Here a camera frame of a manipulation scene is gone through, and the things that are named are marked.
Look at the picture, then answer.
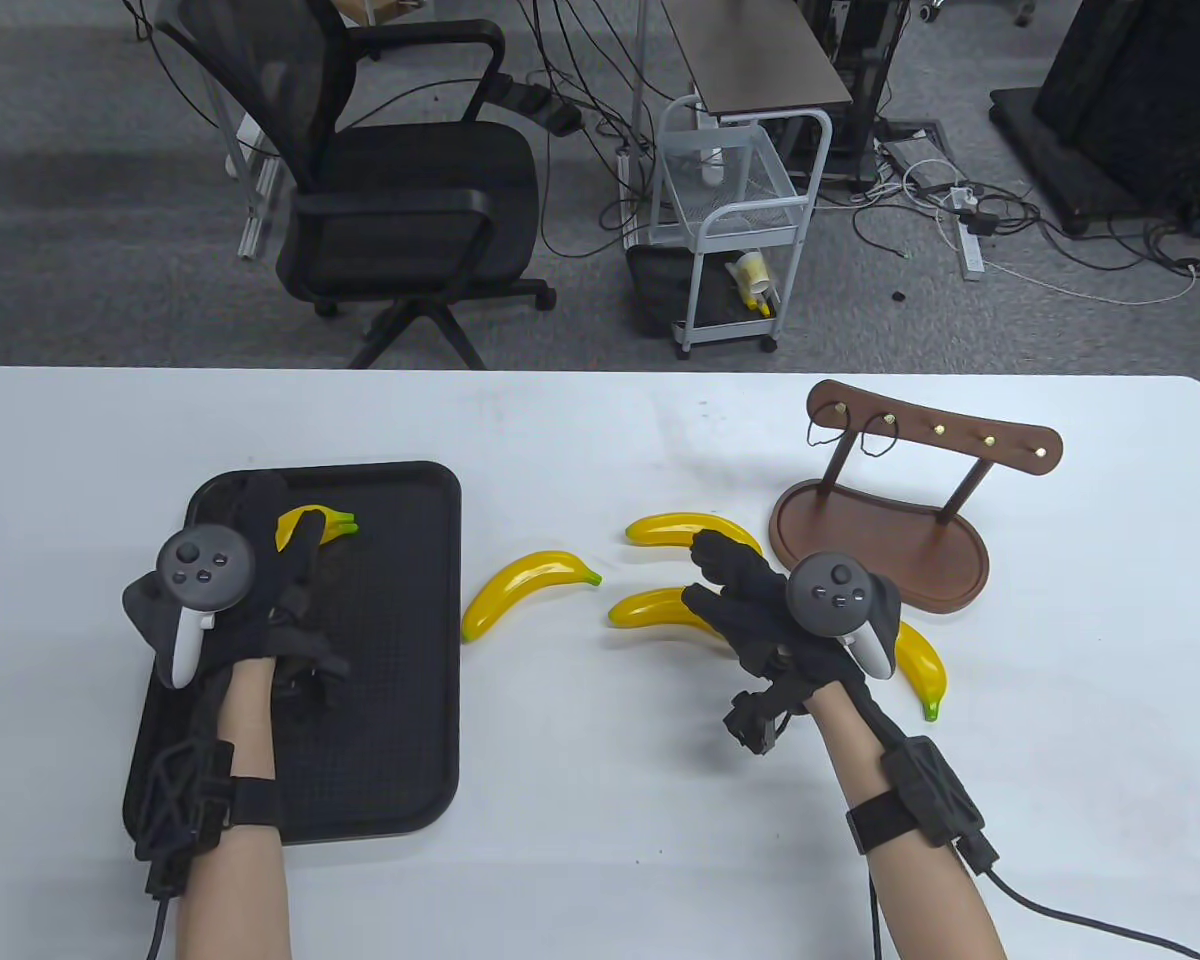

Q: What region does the grey left hand controller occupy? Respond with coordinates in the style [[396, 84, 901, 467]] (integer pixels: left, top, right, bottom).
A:
[[122, 527, 258, 691]]

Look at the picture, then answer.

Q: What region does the grey floor socket box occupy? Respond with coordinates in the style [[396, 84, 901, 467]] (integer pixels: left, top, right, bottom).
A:
[[875, 125, 952, 192]]

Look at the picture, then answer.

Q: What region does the black equipment stand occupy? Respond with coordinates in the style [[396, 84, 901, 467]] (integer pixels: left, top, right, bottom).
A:
[[990, 0, 1200, 237]]

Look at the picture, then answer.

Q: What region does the person's left hand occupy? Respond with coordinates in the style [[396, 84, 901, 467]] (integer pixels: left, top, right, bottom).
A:
[[208, 472, 352, 683]]

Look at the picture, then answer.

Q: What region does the brown wooden hook stand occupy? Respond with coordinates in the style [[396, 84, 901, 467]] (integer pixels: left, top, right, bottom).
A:
[[768, 379, 1064, 613]]

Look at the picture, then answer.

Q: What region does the white aluminium frame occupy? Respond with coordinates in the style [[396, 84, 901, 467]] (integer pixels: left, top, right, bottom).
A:
[[224, 110, 287, 262]]

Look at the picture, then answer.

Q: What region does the grey hand controller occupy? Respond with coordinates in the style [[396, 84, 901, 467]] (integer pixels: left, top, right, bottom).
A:
[[785, 553, 903, 682], [122, 527, 258, 691]]

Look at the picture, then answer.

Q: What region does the person's right hand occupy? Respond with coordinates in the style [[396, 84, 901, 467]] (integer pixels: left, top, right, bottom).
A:
[[681, 530, 871, 715]]

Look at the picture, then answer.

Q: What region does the person's left forearm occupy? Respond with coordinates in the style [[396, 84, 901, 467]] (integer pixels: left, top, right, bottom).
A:
[[175, 660, 291, 960]]

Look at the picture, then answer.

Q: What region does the brown cardboard box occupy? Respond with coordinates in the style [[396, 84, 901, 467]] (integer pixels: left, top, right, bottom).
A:
[[335, 0, 431, 27]]

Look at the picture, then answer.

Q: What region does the black desk frame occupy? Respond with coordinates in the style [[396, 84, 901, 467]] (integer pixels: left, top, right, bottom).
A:
[[800, 0, 912, 191]]

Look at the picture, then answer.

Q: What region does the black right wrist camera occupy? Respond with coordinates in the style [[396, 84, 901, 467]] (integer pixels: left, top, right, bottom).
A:
[[725, 685, 791, 757]]

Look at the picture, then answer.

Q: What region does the grey right hand controller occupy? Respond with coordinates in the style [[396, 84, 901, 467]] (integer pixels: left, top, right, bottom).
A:
[[785, 553, 903, 682]]

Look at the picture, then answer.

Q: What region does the person's right forearm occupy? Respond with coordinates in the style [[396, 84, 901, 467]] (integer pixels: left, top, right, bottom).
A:
[[805, 680, 1006, 960]]

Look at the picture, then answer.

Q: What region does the brown side table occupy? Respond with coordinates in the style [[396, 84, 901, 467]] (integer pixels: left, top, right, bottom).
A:
[[660, 0, 854, 126]]

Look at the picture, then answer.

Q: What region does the black mesh office chair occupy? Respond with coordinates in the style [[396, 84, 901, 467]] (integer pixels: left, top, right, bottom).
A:
[[153, 0, 558, 371]]

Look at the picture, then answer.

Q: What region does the black right forearm tracker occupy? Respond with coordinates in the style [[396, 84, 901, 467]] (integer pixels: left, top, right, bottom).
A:
[[845, 737, 1001, 873]]

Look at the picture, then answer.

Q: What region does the black left forearm tracker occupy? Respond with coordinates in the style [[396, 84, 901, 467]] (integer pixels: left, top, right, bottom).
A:
[[135, 740, 283, 896]]

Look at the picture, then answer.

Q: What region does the white floor cable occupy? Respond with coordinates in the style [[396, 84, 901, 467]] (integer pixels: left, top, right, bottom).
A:
[[978, 252, 1200, 307]]

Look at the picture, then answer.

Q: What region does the black right tracker cable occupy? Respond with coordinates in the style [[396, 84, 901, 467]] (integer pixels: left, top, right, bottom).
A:
[[868, 862, 1200, 960]]

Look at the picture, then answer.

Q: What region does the black plastic tray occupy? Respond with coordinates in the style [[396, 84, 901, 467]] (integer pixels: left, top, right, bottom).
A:
[[123, 461, 462, 854]]

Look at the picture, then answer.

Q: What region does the white wire cart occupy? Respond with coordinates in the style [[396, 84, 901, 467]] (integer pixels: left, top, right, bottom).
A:
[[653, 95, 833, 359]]

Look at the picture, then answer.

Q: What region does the yellow plastic banana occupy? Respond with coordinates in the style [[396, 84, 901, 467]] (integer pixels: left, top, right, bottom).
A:
[[461, 550, 603, 644], [276, 505, 358, 546], [626, 512, 764, 563], [607, 587, 741, 651], [890, 620, 949, 722], [278, 515, 359, 553]]

